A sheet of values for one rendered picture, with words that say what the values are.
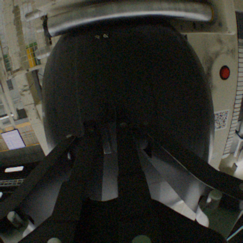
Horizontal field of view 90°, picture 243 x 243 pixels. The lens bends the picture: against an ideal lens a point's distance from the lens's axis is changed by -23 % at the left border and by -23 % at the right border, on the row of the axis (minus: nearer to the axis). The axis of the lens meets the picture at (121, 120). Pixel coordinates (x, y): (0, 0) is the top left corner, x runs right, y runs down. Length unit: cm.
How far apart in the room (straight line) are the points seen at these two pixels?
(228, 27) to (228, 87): 23
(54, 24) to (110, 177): 28
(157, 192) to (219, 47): 39
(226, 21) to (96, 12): 25
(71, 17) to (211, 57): 35
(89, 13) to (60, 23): 6
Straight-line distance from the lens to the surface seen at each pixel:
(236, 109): 60
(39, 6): 30
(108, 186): 25
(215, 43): 46
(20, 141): 431
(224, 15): 35
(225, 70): 49
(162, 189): 27
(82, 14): 30
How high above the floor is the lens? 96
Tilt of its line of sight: 28 degrees up
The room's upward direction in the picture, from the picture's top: 171 degrees clockwise
